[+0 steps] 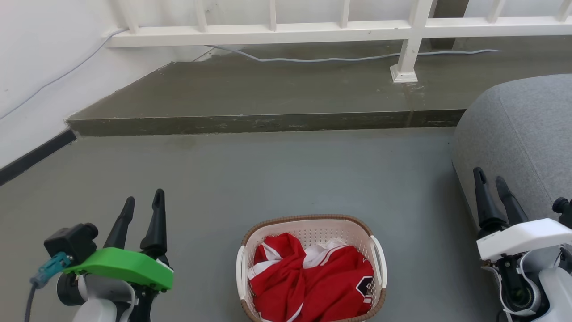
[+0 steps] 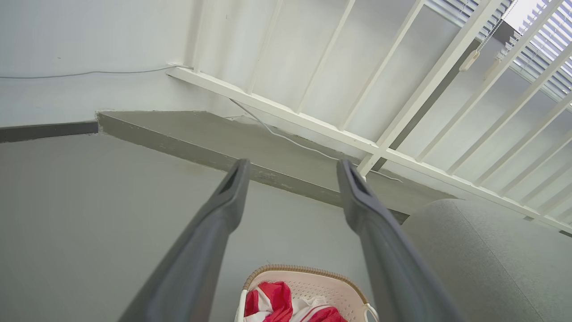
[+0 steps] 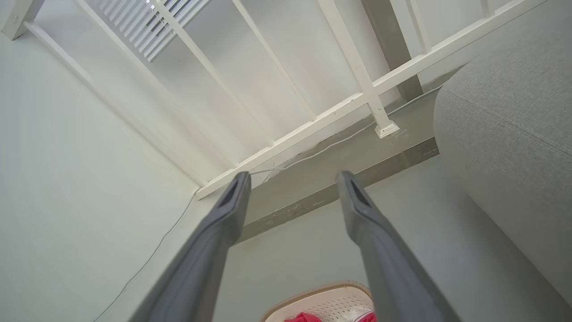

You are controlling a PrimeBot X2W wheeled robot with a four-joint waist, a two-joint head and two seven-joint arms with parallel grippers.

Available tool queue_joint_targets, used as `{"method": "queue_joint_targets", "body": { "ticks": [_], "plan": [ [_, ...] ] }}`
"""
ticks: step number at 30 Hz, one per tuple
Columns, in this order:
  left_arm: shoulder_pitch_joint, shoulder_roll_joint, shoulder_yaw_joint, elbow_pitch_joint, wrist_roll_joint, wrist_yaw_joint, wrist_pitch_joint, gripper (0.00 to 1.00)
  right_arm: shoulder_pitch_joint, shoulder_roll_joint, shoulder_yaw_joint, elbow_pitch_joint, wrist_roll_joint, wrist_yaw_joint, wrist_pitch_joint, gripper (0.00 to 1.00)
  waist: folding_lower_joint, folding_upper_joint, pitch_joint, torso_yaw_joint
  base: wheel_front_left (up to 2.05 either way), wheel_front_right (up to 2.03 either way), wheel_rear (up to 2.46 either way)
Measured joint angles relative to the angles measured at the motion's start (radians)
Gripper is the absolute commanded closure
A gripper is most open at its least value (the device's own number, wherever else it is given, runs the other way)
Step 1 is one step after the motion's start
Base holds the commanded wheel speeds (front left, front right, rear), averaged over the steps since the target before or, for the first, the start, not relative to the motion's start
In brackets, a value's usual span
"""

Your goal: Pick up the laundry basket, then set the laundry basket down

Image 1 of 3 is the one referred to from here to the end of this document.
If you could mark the dark pillar behind railing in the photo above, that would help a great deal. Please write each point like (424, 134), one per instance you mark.
(447, 22)

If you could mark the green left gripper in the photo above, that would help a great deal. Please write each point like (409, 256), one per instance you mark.
(120, 267)

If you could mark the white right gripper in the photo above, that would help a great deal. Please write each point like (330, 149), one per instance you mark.
(520, 239)

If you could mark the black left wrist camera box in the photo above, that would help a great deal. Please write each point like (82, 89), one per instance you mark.
(71, 241)

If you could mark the raised concrete step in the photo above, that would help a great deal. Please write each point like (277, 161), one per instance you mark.
(268, 94)

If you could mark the grey fabric sofa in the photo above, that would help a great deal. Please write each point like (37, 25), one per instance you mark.
(523, 134)

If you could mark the red white sports jersey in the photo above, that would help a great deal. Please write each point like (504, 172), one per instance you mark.
(308, 281)

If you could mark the black skirting board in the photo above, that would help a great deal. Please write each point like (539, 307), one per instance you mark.
(35, 156)

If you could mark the white laundry basket brown rim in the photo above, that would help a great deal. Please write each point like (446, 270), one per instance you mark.
(313, 228)

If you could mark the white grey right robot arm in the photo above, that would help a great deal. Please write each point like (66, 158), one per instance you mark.
(536, 286)

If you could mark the white wooden railing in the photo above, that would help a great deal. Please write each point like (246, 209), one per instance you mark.
(268, 35)

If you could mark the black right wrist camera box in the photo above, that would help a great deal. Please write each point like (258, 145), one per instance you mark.
(563, 209)

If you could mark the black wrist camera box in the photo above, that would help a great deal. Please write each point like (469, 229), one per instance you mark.
(563, 209)
(71, 241)

